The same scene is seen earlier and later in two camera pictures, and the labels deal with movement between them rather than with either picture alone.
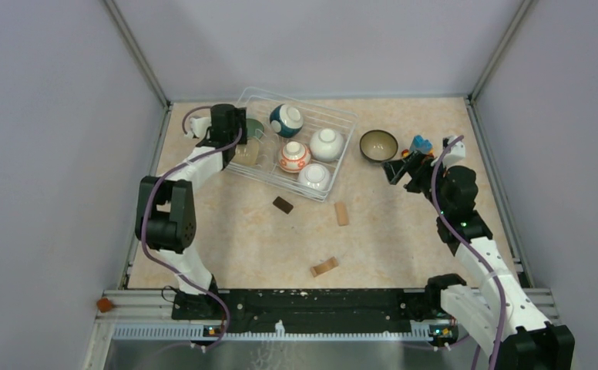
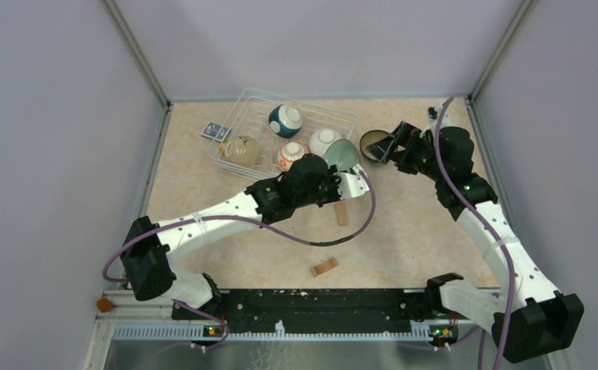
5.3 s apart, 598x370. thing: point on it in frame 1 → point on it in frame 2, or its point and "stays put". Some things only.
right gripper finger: [392, 169] → [381, 149]
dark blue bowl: [378, 145] stays put
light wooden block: [342, 213] stays put
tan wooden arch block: [330, 264] stays put
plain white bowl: [327, 145] stays put
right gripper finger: [416, 160] → [405, 134]
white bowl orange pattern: [294, 156] stays put
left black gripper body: [240, 122] → [327, 191]
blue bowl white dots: [287, 120] stays put
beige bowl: [246, 155] stays put
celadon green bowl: [254, 128] → [342, 153]
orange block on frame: [104, 304] stays put
